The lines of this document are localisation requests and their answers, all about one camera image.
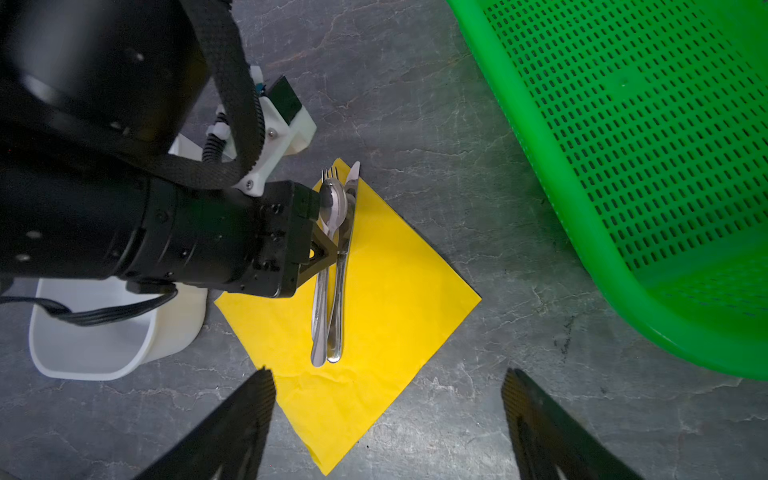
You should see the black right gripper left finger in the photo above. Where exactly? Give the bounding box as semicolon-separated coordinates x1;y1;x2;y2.
137;368;276;479

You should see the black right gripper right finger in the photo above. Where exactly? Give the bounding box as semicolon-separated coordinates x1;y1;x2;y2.
501;369;640;479

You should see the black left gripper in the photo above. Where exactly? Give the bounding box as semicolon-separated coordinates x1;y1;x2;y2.
119;180;338;298

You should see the silver spoon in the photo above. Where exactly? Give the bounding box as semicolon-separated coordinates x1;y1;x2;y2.
311;170;348;368

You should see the yellow paper napkin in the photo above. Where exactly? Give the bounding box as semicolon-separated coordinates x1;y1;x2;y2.
217;164;481;479

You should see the silver knife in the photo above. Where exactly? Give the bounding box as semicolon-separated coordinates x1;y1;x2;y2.
327;161;361;363

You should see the silver fork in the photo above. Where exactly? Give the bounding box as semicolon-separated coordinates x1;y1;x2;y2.
321;167;340;182

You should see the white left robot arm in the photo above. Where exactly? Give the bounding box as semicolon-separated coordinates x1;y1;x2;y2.
1;1;337;298

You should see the white plastic cutlery tray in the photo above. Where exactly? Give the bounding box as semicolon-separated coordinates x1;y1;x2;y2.
29;277;208;381

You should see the green plastic perforated basket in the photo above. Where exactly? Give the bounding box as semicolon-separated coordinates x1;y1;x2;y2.
451;1;767;380

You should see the black braided cable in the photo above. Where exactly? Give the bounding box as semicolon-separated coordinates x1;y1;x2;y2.
119;0;266;191

